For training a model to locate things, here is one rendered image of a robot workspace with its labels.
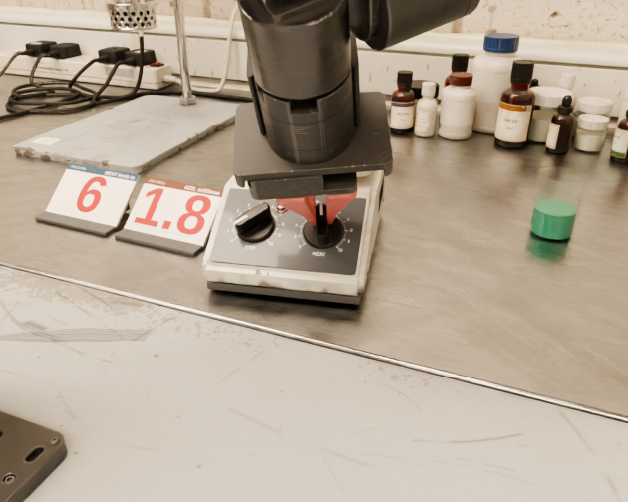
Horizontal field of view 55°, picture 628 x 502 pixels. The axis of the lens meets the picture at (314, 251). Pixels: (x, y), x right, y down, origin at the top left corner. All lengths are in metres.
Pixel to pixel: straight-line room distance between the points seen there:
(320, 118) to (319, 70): 0.03
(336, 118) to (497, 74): 0.54
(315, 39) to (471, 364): 0.24
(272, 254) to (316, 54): 0.20
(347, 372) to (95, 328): 0.19
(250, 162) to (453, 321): 0.19
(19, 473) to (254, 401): 0.13
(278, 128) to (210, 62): 0.78
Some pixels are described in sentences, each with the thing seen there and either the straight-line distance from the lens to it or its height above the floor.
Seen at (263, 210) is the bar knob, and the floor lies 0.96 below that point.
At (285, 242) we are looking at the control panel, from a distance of 0.48.
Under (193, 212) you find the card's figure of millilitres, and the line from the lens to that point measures 0.58.
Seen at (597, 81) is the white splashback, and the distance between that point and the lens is 0.98.
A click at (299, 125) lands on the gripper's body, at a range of 0.36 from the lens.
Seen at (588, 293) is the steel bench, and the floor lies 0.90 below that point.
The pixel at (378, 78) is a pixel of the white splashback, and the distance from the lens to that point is 1.02.
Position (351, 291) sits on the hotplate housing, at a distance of 0.46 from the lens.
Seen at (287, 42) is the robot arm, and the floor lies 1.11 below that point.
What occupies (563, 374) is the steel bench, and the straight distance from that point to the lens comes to 0.44.
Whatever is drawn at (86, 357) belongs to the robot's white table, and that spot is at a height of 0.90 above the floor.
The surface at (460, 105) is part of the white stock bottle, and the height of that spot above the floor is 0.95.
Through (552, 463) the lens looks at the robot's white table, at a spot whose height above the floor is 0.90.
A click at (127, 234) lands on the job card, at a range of 0.60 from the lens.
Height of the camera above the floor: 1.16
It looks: 29 degrees down
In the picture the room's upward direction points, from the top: straight up
